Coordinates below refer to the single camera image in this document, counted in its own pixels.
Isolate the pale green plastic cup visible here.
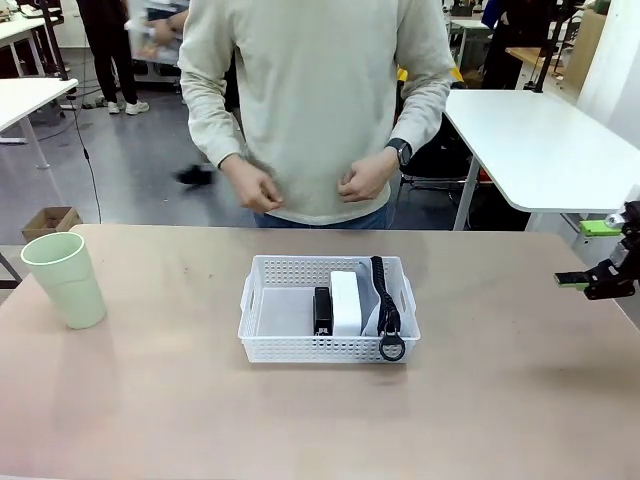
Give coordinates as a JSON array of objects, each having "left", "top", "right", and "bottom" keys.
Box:
[{"left": 19, "top": 231, "right": 108, "bottom": 331}]

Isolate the yellow object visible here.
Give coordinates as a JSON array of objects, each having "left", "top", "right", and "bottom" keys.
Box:
[{"left": 396, "top": 63, "right": 462, "bottom": 84}]

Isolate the black strap with ring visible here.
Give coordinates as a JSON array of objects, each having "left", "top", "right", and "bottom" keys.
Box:
[{"left": 355, "top": 255, "right": 407, "bottom": 362}]

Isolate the black wristwatch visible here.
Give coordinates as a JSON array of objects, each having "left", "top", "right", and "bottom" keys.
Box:
[{"left": 385, "top": 138, "right": 414, "bottom": 167}]

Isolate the bystander in dark clothes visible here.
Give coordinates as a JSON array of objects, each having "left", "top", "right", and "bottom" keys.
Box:
[{"left": 482, "top": 0, "right": 549, "bottom": 91}]

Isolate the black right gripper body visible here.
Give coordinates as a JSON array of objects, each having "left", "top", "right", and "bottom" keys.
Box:
[{"left": 619, "top": 199, "right": 640, "bottom": 297}]

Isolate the person's left hand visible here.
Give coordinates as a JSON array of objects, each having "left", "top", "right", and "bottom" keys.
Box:
[{"left": 337, "top": 148, "right": 401, "bottom": 204}]

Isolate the white perforated plastic basket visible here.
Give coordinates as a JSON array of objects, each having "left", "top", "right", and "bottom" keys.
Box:
[{"left": 237, "top": 254, "right": 421, "bottom": 365}]

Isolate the person's left forearm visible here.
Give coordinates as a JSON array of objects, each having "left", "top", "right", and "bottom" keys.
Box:
[{"left": 394, "top": 89, "right": 455, "bottom": 157}]

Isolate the white digital clock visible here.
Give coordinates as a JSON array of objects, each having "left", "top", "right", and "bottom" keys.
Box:
[{"left": 329, "top": 270, "right": 363, "bottom": 337}]

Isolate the bystander in black, white shoes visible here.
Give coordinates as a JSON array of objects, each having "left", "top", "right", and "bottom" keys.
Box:
[{"left": 74, "top": 0, "right": 150, "bottom": 116}]

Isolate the person's right forearm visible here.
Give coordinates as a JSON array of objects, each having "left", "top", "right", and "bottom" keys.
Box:
[{"left": 187, "top": 104, "right": 247, "bottom": 170}]

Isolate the person's right hand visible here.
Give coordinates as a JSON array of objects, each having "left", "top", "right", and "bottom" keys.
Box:
[{"left": 219, "top": 153, "right": 285, "bottom": 211}]

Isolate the white side table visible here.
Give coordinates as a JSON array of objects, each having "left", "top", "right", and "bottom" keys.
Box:
[{"left": 0, "top": 77, "right": 80, "bottom": 171}]

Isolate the wooden background table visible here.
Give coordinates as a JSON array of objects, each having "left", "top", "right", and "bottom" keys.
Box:
[{"left": 505, "top": 46, "right": 576, "bottom": 76}]

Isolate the white background desk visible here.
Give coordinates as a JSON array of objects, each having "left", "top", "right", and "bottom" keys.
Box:
[{"left": 0, "top": 14, "right": 64, "bottom": 76}]

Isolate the black floor cable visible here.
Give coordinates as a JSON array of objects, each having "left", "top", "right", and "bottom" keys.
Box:
[{"left": 72, "top": 94, "right": 104, "bottom": 225}]

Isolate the brown cardboard box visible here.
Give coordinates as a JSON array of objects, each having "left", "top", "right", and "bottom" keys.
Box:
[{"left": 21, "top": 206, "right": 84, "bottom": 244}]

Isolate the large white desk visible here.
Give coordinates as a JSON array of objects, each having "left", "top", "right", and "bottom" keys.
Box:
[{"left": 442, "top": 88, "right": 640, "bottom": 232}]

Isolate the black stand pole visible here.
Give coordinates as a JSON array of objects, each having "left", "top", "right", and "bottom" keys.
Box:
[
  {"left": 532, "top": 0, "right": 569, "bottom": 95},
  {"left": 37, "top": 0, "right": 71, "bottom": 81}
]

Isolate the black chair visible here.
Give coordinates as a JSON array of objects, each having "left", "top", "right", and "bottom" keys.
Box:
[{"left": 398, "top": 130, "right": 474, "bottom": 194}]

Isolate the black stapler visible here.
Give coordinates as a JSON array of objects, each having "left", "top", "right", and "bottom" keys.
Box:
[{"left": 312, "top": 286, "right": 335, "bottom": 337}]

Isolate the person in cream sweater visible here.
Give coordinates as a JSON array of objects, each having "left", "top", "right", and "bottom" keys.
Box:
[{"left": 177, "top": 0, "right": 459, "bottom": 230}]

